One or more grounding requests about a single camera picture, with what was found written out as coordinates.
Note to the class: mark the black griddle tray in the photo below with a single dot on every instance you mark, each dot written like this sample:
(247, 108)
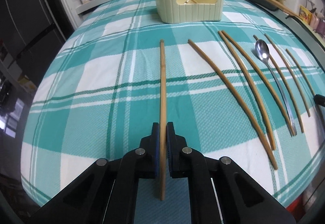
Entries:
(265, 4)

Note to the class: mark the yellow snack box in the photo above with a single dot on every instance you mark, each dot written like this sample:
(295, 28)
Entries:
(305, 14)

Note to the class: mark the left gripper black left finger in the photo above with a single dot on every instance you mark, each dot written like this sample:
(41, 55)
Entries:
(106, 192)

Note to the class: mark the black refrigerator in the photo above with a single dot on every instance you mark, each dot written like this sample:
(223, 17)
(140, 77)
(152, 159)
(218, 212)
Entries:
(33, 32)

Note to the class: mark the wooden chopstick eight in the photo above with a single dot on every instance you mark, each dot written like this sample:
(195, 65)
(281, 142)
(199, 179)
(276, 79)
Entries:
(301, 71)

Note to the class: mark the teal plaid tablecloth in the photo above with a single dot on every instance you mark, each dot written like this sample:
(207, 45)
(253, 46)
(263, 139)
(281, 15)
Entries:
(101, 95)

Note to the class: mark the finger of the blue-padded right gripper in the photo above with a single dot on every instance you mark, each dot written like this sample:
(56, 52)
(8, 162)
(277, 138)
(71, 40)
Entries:
(319, 100)

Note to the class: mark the wooden chopstick two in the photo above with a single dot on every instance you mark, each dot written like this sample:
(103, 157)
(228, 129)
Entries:
(238, 109)

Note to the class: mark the wooden cutting board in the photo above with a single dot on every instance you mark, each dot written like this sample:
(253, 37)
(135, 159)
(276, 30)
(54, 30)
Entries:
(284, 8)

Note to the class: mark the wooden chopstick five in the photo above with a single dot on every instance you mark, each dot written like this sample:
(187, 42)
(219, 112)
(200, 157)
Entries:
(263, 53)

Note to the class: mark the wooden chopstick one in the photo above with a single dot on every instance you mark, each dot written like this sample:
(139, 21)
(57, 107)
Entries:
(163, 115)

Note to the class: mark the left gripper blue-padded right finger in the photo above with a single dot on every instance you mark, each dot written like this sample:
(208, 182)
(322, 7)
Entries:
(220, 190)

